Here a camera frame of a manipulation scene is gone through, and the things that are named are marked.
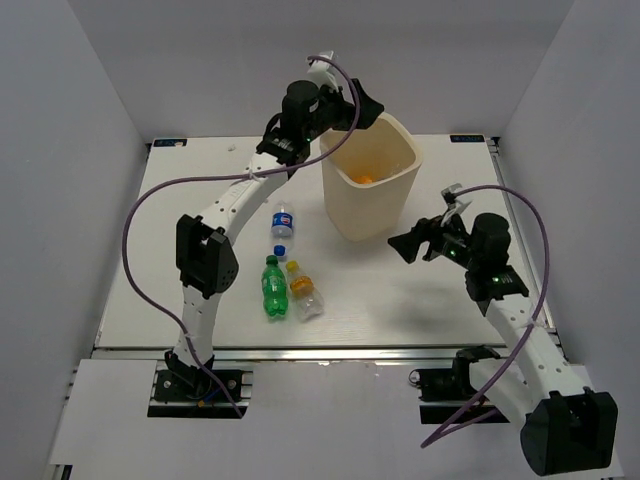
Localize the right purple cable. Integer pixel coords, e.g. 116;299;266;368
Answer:
419;184;551;449

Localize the left blue table sticker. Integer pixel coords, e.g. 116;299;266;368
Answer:
152;138;187;148

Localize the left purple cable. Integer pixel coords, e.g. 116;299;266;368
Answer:
121;55;363;419

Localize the orange plastic bottle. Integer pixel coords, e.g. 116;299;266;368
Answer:
353;175;374;184

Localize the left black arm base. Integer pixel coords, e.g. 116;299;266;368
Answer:
147;350;252;420

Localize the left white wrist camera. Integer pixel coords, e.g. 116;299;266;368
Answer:
307;50;339;91

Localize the aluminium table front rail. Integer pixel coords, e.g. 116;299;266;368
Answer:
94;344;566;364

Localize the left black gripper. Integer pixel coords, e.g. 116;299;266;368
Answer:
302;79;382;142

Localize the clear water bottle white cap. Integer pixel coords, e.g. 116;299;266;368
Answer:
378;162;406;180

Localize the clear yellow cap bottle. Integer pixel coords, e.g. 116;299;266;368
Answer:
285;260;324;321

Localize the purple cable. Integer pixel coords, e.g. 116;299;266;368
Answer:
121;55;363;419
419;184;551;449

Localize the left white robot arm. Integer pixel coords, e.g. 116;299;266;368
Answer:
165;79;384;399

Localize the clear blue label Pepsi bottle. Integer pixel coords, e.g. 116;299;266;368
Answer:
270;201;295;260

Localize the green Sprite bottle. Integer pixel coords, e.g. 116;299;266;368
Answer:
261;255;289;319

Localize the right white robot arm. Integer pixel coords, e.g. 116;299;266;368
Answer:
388;213;618;476

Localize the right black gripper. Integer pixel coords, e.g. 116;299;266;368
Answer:
386;208;479;270

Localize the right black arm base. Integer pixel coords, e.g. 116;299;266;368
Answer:
408;345;501;425

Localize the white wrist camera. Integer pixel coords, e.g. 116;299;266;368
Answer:
440;183;471;227
307;50;339;91

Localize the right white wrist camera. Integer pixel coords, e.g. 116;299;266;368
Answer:
440;183;471;227

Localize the cream plastic bin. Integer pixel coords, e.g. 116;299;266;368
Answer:
320;113;423;242

